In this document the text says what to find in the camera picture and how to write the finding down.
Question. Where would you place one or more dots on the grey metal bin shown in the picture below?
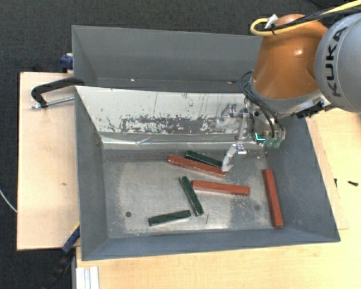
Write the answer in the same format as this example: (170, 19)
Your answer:
(156, 191)

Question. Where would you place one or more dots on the thin red-brown splinter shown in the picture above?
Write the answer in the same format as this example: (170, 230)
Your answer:
(207, 218)

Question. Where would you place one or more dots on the red-brown flat block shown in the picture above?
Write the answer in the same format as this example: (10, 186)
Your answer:
(192, 165)
(219, 188)
(273, 199)

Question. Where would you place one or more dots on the dark green flat block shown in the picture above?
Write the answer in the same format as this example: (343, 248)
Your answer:
(169, 217)
(203, 158)
(192, 196)

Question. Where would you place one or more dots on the small black screw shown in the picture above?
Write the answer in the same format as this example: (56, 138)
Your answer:
(353, 183)

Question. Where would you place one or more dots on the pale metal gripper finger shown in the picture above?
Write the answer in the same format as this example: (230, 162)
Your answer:
(241, 149)
(232, 109)

